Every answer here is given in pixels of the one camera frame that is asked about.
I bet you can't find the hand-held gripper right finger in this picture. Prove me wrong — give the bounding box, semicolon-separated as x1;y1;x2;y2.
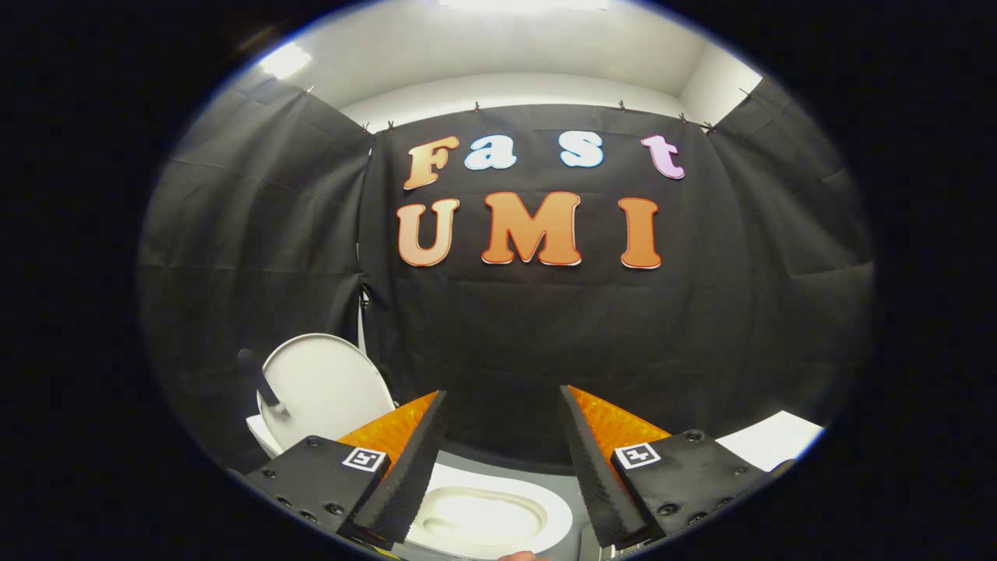
558;385;770;549

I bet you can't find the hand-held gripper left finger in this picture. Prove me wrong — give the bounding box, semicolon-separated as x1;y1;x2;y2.
244;391;449;547

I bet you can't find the white toilet lid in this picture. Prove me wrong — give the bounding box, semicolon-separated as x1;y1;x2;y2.
257;333;396;453

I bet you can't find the white toilet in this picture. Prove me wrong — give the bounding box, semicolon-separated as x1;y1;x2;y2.
248;413;574;560

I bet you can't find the black backdrop cloth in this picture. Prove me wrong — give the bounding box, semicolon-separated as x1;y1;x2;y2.
136;74;875;476

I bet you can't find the white drawer cabinet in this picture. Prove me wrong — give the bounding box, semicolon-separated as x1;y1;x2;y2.
715;411;825;473

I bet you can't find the black rod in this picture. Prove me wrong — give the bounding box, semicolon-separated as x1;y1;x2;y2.
237;348;290;418

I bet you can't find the ceiling light panel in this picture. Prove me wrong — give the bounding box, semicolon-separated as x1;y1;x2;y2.
259;42;313;79
439;0;610;11

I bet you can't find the white hose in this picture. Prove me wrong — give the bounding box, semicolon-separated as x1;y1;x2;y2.
356;284;372;355

